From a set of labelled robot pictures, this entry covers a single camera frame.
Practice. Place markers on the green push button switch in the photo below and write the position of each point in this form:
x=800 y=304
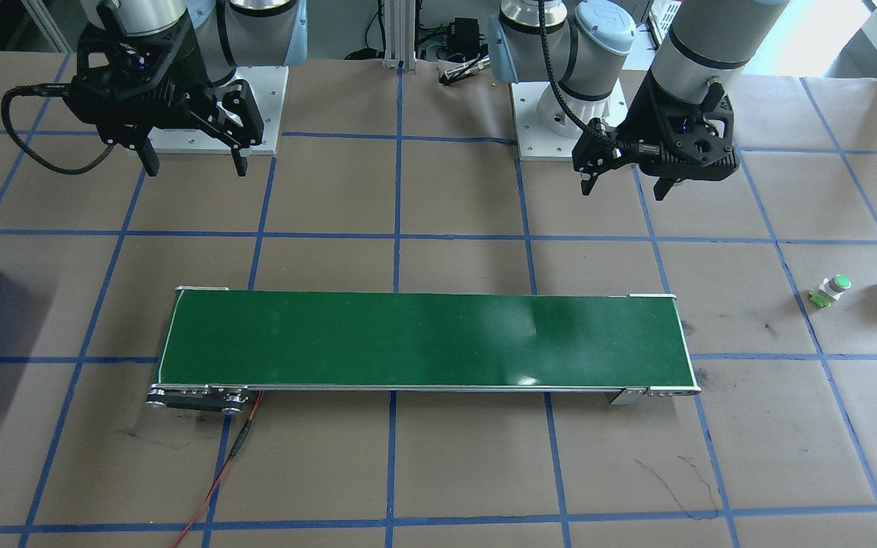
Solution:
x=834 y=288

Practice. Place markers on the white square base plate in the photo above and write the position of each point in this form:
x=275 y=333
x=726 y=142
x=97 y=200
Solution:
x=267 y=99
x=537 y=144

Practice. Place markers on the green belt conveyor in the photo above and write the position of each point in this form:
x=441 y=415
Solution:
x=423 y=339

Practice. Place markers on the black power adapter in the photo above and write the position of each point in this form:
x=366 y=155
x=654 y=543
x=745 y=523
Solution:
x=467 y=34

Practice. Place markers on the silver metal tool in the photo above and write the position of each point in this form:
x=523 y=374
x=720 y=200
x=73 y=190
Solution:
x=465 y=71

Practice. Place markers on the aluminium profile post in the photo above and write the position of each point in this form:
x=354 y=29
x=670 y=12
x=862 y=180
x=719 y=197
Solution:
x=399 y=34

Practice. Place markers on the white plastic crate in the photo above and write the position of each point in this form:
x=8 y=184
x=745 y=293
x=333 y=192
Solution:
x=663 y=15

